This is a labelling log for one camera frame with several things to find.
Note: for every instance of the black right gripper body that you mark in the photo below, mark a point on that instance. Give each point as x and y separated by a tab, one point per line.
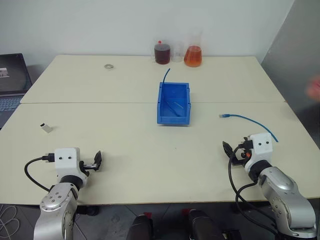
246	157

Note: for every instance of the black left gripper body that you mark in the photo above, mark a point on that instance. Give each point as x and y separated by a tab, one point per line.
90	167

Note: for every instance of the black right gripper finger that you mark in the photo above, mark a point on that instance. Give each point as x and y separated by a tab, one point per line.
228	149

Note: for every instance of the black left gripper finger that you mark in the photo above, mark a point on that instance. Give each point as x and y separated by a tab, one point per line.
99	160

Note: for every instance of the small white adapter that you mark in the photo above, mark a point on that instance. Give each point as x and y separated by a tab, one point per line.
47	128

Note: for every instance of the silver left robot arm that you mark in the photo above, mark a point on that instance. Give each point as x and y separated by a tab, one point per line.
56	200

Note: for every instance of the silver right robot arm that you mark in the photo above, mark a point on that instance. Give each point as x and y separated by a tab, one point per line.
287	197

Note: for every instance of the person's bare hand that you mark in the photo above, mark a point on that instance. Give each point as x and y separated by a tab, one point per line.
315	88

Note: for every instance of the black table foot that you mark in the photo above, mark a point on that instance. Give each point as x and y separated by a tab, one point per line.
88	210

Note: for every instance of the blue plastic bin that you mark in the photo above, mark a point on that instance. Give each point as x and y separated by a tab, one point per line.
173	120

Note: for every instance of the dark rounded shape, red tag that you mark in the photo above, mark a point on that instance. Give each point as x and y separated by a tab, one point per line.
202	226
140	228

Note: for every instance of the flask with orange liquid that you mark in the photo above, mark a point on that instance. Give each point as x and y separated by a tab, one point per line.
193	58

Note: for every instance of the empty clear beaker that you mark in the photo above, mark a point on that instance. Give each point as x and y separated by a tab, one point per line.
177	53

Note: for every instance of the beaker with dark brown liquid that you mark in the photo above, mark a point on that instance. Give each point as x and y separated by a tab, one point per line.
162	55

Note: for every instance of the grey laptop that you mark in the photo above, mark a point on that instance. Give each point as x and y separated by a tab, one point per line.
11	75

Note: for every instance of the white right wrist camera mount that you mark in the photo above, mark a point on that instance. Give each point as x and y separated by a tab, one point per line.
261	147

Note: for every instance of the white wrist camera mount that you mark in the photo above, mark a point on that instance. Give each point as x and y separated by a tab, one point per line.
261	147
66	160

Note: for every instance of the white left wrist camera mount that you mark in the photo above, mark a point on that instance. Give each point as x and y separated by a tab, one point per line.
66	160

